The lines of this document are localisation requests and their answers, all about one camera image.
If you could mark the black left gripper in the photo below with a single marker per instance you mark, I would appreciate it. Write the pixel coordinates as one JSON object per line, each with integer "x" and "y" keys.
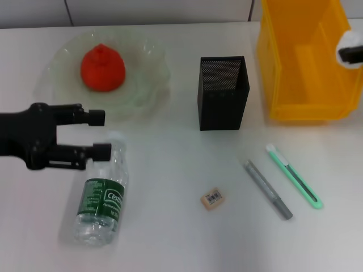
{"x": 28, "y": 136}

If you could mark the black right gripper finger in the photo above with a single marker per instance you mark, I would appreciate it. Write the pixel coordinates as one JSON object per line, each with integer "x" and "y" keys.
{"x": 353, "y": 54}

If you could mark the white garlic bulb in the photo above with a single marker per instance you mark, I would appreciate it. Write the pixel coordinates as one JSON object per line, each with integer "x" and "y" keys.
{"x": 348, "y": 38}

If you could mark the red tomato toy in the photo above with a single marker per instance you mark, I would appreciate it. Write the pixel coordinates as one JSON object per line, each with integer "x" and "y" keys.
{"x": 102, "y": 71}

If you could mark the clear water bottle green label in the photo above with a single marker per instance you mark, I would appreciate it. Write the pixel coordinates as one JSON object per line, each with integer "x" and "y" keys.
{"x": 99, "y": 198}

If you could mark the beige eraser with barcode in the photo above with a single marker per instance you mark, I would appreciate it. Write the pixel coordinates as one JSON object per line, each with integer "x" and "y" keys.
{"x": 212, "y": 199}

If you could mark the green utility knife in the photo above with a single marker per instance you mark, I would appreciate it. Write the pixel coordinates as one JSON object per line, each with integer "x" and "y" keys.
{"x": 295, "y": 175}

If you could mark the grey marker pen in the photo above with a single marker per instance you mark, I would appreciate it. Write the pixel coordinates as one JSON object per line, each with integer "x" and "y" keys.
{"x": 268, "y": 188}

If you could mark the green glass fruit plate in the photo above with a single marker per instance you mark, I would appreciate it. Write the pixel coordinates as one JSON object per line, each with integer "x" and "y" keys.
{"x": 141, "y": 85}

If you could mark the black mesh pen holder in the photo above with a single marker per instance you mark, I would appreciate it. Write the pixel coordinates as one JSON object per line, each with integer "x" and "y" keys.
{"x": 221, "y": 113}

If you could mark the yellow plastic bin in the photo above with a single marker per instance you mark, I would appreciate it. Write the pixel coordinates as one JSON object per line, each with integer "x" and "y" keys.
{"x": 297, "y": 71}

